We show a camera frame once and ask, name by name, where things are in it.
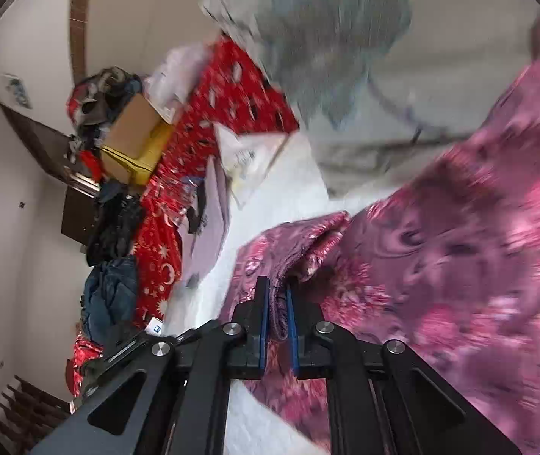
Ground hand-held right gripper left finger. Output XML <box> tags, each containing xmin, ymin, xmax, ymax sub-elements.
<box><xmin>30</xmin><ymin>276</ymin><xmax>271</xmax><ymax>455</ymax></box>

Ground pile of mixed clothes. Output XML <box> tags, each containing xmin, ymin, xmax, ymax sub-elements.
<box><xmin>66</xmin><ymin>66</ymin><xmax>144</xmax><ymax>183</ymax></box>

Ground wall poster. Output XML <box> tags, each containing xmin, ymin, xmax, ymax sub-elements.
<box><xmin>2</xmin><ymin>72</ymin><xmax>34</xmax><ymax>111</ymax></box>

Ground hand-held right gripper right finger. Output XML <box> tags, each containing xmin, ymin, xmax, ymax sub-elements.
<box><xmin>285</xmin><ymin>279</ymin><xmax>521</xmax><ymax>455</ymax></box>

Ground yellow box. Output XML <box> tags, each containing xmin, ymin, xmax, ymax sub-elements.
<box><xmin>99</xmin><ymin>121</ymin><xmax>176</xmax><ymax>187</ymax></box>

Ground black clothes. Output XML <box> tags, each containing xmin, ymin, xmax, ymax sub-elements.
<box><xmin>85</xmin><ymin>182</ymin><xmax>145</xmax><ymax>266</ymax></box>

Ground white papers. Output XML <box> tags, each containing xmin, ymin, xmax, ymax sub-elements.
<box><xmin>213</xmin><ymin>123</ymin><xmax>294</xmax><ymax>209</ymax></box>

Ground pink floral cloth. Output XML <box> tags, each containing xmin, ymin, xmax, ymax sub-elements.
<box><xmin>218</xmin><ymin>40</ymin><xmax>540</xmax><ymax>455</ymax></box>

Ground blue jeans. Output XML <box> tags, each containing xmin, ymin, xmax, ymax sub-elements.
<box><xmin>80</xmin><ymin>256</ymin><xmax>139</xmax><ymax>342</ymax></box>

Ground wooden chair backs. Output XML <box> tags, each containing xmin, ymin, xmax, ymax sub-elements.
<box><xmin>0</xmin><ymin>374</ymin><xmax>72</xmax><ymax>453</ymax></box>

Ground grey patterned blanket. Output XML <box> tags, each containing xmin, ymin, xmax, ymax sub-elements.
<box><xmin>201</xmin><ymin>0</ymin><xmax>540</xmax><ymax>197</ymax></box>

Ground red printed blanket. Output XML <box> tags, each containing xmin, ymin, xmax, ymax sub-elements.
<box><xmin>66</xmin><ymin>35</ymin><xmax>301</xmax><ymax>396</ymax></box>

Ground brown cardboard box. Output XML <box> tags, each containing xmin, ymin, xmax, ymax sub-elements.
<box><xmin>102</xmin><ymin>92</ymin><xmax>166</xmax><ymax>164</ymax></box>

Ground white plastic bags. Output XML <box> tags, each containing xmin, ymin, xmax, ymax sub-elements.
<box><xmin>144</xmin><ymin>42</ymin><xmax>216</xmax><ymax>124</ymax></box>

